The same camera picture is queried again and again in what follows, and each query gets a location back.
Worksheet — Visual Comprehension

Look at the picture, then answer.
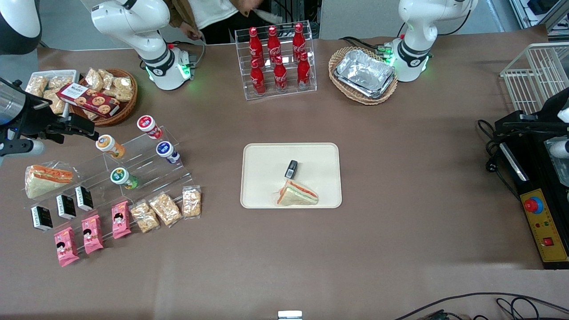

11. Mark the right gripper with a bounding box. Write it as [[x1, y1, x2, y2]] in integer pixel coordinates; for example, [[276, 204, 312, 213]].
[[0, 84, 96, 143]]

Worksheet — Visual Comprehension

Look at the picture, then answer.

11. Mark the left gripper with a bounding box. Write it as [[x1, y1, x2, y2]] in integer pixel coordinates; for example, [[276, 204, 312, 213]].
[[502, 86, 569, 134]]

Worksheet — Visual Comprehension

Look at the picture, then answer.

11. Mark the green gum bottle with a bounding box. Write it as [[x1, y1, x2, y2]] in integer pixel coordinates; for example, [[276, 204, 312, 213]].
[[110, 167, 140, 190]]

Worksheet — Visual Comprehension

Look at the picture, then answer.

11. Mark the orange gum bottle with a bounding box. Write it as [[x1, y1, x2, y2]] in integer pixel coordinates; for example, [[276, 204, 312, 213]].
[[95, 134, 126, 160]]

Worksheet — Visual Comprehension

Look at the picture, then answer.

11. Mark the red gum bottle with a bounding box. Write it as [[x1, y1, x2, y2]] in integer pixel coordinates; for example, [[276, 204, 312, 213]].
[[136, 115, 164, 140]]

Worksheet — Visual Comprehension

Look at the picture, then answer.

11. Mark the blue gum bottle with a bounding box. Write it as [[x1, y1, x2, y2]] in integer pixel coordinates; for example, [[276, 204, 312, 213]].
[[156, 140, 181, 164]]

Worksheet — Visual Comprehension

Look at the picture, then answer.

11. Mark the aluminium foil tray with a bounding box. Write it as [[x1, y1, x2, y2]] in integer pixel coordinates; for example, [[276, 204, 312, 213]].
[[334, 48, 397, 99]]

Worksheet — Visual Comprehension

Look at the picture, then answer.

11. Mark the beige plastic tray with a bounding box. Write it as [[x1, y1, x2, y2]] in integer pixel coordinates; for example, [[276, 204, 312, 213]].
[[240, 143, 343, 209]]

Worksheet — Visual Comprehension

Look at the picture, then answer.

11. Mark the red cookie box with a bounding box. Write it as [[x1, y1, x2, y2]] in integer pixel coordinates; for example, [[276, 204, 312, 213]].
[[56, 82, 121, 119]]

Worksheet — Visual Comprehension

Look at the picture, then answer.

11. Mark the clear rice cracker packet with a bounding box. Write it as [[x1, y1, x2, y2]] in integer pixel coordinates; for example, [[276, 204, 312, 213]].
[[129, 200, 160, 234], [97, 68, 116, 89], [182, 185, 202, 219], [46, 76, 74, 90], [41, 91, 67, 116], [25, 75, 49, 98], [148, 192, 183, 228], [110, 76, 135, 103], [85, 68, 105, 92]]

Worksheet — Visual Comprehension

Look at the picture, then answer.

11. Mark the brown wicker basket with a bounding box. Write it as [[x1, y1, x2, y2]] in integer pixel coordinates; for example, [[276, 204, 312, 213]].
[[68, 68, 139, 128]]

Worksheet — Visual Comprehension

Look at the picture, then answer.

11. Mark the white rectangular bin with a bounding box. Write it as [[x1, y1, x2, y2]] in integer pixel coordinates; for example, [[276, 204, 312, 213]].
[[24, 69, 80, 119]]

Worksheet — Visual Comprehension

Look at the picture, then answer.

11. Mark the wrapped triangle sandwich large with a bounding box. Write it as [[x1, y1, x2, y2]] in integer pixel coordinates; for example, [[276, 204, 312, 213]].
[[24, 164, 75, 200]]

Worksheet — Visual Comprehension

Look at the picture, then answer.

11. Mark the clear acrylic stepped stand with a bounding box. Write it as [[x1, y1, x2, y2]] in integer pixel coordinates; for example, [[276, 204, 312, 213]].
[[21, 126, 197, 252]]

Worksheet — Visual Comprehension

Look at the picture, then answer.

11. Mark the black control box yellow panel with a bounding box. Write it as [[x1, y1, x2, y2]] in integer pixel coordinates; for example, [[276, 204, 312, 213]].
[[494, 111, 569, 270]]

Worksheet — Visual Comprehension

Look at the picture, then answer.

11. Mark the pink snack packet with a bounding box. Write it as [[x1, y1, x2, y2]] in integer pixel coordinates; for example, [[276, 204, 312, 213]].
[[81, 214, 104, 255], [53, 226, 80, 268], [111, 200, 132, 240]]

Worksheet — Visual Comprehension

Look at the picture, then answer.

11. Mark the person in dark clothes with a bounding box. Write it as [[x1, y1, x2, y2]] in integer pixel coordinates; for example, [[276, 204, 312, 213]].
[[164, 0, 321, 45]]

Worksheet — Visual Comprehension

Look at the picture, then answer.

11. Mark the light wicker basket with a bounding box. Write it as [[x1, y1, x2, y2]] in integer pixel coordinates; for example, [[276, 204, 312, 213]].
[[328, 46, 399, 106]]

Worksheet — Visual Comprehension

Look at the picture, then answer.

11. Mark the red cola bottle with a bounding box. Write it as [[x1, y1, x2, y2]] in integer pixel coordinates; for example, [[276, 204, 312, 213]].
[[267, 25, 282, 60], [297, 52, 312, 89], [272, 55, 288, 92], [292, 23, 307, 57], [248, 27, 264, 64], [250, 59, 267, 96]]

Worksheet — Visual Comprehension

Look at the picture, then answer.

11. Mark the clear acrylic bottle rack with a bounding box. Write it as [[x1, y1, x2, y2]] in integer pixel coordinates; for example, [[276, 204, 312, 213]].
[[234, 20, 317, 101]]

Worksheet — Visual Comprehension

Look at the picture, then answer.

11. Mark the wrapped triangle sandwich small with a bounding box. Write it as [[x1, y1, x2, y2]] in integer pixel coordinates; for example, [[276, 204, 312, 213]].
[[276, 179, 320, 207]]

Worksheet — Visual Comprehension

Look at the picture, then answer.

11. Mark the black cable bundle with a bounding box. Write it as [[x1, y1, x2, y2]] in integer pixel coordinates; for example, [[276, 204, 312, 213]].
[[477, 118, 521, 201]]

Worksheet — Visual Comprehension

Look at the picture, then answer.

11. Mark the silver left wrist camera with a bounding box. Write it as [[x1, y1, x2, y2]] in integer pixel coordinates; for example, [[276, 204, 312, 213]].
[[549, 139, 569, 159]]

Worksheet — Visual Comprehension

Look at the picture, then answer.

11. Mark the white wire basket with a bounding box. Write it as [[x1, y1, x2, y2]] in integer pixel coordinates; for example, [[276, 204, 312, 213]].
[[500, 42, 569, 116]]

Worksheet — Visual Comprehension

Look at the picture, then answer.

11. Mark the metal shelf frame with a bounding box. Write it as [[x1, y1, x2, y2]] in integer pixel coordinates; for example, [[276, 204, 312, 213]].
[[508, 0, 569, 41]]

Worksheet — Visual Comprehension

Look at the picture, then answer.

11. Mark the black floor cable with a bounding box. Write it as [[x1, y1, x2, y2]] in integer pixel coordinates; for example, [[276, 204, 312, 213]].
[[393, 292, 569, 320]]

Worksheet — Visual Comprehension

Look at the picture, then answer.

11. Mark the black base cable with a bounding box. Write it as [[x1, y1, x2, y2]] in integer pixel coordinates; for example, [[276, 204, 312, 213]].
[[339, 36, 403, 56]]

